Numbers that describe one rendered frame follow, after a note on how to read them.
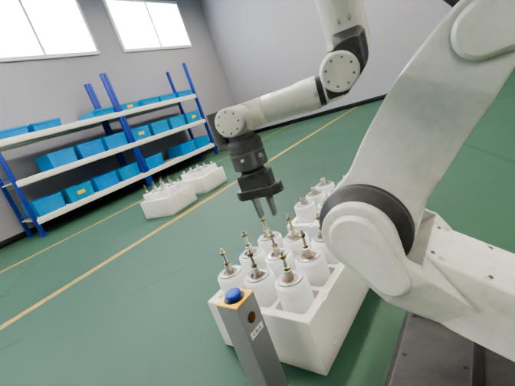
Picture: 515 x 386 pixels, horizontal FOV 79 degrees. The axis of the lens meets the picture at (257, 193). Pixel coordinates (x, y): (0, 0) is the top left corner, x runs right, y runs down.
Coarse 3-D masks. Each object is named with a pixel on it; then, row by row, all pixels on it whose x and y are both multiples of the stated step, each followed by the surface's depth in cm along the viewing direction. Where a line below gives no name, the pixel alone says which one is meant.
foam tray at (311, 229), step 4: (296, 220) 145; (316, 220) 138; (288, 224) 143; (292, 224) 142; (296, 224) 140; (300, 224) 139; (304, 224) 137; (308, 224) 136; (312, 224) 136; (316, 224) 134; (288, 228) 143; (296, 228) 140; (300, 228) 139; (304, 228) 137; (308, 228) 136; (312, 228) 135; (316, 228) 134; (288, 232) 144; (308, 232) 137; (312, 232) 136; (316, 232) 135; (312, 236) 137
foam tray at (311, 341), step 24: (336, 264) 100; (312, 288) 93; (336, 288) 93; (360, 288) 106; (216, 312) 104; (264, 312) 89; (288, 312) 86; (312, 312) 83; (336, 312) 92; (288, 336) 87; (312, 336) 81; (336, 336) 90; (288, 360) 91; (312, 360) 85
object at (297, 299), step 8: (304, 280) 86; (280, 288) 86; (288, 288) 84; (296, 288) 84; (304, 288) 85; (280, 296) 87; (288, 296) 85; (296, 296) 84; (304, 296) 85; (312, 296) 88; (288, 304) 86; (296, 304) 85; (304, 304) 85; (296, 312) 86; (304, 312) 86
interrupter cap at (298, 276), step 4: (292, 272) 90; (296, 272) 90; (300, 272) 89; (280, 276) 90; (284, 276) 90; (296, 276) 88; (300, 276) 87; (280, 280) 88; (284, 280) 88; (292, 280) 87; (296, 280) 86; (300, 280) 86; (280, 284) 86; (284, 284) 86; (288, 284) 85; (292, 284) 85; (296, 284) 85
